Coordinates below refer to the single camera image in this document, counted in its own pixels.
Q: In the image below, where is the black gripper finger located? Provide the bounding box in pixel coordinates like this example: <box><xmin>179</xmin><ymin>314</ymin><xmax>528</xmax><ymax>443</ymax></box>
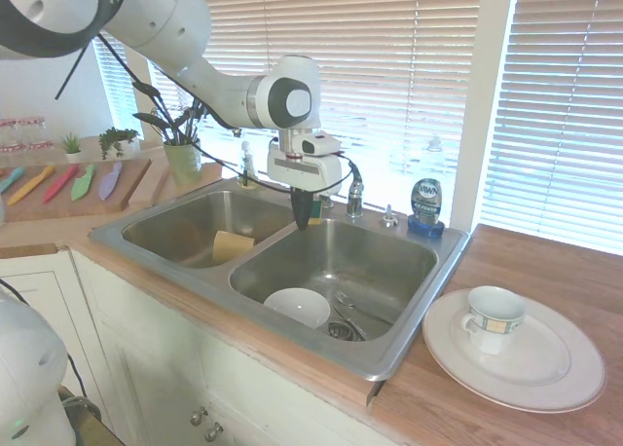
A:
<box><xmin>290</xmin><ymin>187</ymin><xmax>304</xmax><ymax>231</ymax></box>
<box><xmin>301</xmin><ymin>189</ymin><xmax>314</xmax><ymax>232</ymax></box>

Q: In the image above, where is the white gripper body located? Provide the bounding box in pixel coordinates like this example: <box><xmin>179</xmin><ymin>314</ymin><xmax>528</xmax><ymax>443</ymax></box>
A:
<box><xmin>266</xmin><ymin>148</ymin><xmax>343</xmax><ymax>197</ymax></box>

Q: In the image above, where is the chrome faucet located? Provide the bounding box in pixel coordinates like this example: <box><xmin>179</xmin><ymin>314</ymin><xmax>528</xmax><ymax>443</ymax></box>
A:
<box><xmin>344</xmin><ymin>165</ymin><xmax>367</xmax><ymax>219</ymax></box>

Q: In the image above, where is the stainless steel double sink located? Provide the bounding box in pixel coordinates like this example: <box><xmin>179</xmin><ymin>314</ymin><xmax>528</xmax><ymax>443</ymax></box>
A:
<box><xmin>87</xmin><ymin>177</ymin><xmax>472</xmax><ymax>383</ymax></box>

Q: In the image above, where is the large yellow sponge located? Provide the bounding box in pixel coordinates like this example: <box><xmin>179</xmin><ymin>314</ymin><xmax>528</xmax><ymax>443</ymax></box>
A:
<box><xmin>211</xmin><ymin>230</ymin><xmax>257</xmax><ymax>268</ymax></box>

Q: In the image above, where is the silver fork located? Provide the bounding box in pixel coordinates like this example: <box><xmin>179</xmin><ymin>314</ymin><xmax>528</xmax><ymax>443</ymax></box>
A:
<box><xmin>334</xmin><ymin>289</ymin><xmax>393</xmax><ymax>326</ymax></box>

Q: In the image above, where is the white ceramic bowl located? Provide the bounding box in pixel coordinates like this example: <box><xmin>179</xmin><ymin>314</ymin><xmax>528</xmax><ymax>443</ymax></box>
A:
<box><xmin>263</xmin><ymin>287</ymin><xmax>332</xmax><ymax>329</ymax></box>

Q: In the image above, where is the dark plant in green pot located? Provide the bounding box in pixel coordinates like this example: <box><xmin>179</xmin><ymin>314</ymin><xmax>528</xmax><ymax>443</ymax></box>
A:
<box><xmin>131</xmin><ymin>79</ymin><xmax>209</xmax><ymax>186</ymax></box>

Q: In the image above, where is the blue Dawn dish soap bottle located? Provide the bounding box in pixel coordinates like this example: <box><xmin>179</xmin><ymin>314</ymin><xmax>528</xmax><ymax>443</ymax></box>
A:
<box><xmin>407</xmin><ymin>174</ymin><xmax>447</xmax><ymax>239</ymax></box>

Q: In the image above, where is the open metal sink drain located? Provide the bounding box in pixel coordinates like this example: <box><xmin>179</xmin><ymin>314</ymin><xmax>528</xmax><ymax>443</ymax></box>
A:
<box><xmin>326</xmin><ymin>320</ymin><xmax>367</xmax><ymax>343</ymax></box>

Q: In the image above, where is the wide white window blind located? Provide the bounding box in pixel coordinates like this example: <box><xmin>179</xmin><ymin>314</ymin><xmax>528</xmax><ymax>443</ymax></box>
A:
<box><xmin>145</xmin><ymin>0</ymin><xmax>484</xmax><ymax>214</ymax></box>

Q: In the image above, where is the wooden cutting board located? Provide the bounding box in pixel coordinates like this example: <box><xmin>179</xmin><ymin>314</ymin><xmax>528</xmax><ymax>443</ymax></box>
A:
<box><xmin>0</xmin><ymin>159</ymin><xmax>154</xmax><ymax>224</ymax></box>

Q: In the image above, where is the trailing plant in white pot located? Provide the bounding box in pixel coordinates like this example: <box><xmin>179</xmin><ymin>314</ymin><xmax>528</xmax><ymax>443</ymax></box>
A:
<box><xmin>97</xmin><ymin>126</ymin><xmax>142</xmax><ymax>162</ymax></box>

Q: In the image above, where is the purple plastic knife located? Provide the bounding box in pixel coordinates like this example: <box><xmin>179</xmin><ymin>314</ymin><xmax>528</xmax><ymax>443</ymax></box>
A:
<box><xmin>97</xmin><ymin>161</ymin><xmax>125</xmax><ymax>203</ymax></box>

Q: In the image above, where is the narrow white window blind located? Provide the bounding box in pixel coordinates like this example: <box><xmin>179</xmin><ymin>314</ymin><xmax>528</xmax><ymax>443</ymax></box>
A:
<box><xmin>91</xmin><ymin>30</ymin><xmax>143</xmax><ymax>136</ymax></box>

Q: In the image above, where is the white kitchen cabinet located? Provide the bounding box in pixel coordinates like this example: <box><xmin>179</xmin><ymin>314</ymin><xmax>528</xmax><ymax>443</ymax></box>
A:
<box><xmin>0</xmin><ymin>247</ymin><xmax>374</xmax><ymax>446</ymax></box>

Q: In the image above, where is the green plastic knife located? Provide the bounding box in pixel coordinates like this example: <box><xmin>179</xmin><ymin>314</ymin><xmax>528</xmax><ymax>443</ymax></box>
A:
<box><xmin>70</xmin><ymin>163</ymin><xmax>97</xmax><ymax>203</ymax></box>

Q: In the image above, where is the white patterned tea cup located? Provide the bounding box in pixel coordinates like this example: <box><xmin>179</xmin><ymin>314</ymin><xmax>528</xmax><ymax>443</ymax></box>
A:
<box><xmin>458</xmin><ymin>285</ymin><xmax>529</xmax><ymax>356</ymax></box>

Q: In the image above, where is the small succulent in white pot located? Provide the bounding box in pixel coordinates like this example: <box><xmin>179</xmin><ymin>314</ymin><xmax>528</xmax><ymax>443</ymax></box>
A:
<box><xmin>59</xmin><ymin>131</ymin><xmax>84</xmax><ymax>165</ymax></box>

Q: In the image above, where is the red plastic knife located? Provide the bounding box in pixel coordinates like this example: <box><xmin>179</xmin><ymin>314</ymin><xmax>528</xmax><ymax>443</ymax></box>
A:
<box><xmin>42</xmin><ymin>165</ymin><xmax>80</xmax><ymax>204</ymax></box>

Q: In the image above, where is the yellow plastic knife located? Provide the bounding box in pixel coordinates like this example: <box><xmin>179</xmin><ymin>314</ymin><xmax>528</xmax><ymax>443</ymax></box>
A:
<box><xmin>6</xmin><ymin>165</ymin><xmax>56</xmax><ymax>206</ymax></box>

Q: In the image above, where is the glass jar with gingham lid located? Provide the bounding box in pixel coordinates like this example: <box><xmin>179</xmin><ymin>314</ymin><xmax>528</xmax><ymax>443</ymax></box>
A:
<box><xmin>17</xmin><ymin>116</ymin><xmax>53</xmax><ymax>151</ymax></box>
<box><xmin>0</xmin><ymin>117</ymin><xmax>18</xmax><ymax>154</ymax></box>

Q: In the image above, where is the white dinner plate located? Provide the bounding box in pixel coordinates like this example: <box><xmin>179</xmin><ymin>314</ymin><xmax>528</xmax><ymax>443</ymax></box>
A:
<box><xmin>421</xmin><ymin>286</ymin><xmax>607</xmax><ymax>415</ymax></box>

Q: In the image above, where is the teal plastic knife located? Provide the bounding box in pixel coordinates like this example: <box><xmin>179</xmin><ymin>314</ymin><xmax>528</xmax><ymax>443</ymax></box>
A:
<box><xmin>0</xmin><ymin>167</ymin><xmax>26</xmax><ymax>195</ymax></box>

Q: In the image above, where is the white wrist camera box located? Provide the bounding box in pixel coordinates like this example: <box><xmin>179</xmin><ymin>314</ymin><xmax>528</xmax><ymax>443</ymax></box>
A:
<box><xmin>297</xmin><ymin>131</ymin><xmax>343</xmax><ymax>159</ymax></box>

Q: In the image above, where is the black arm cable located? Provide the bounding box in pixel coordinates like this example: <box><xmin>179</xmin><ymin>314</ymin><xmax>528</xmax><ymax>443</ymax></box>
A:
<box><xmin>54</xmin><ymin>0</ymin><xmax>359</xmax><ymax>197</ymax></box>

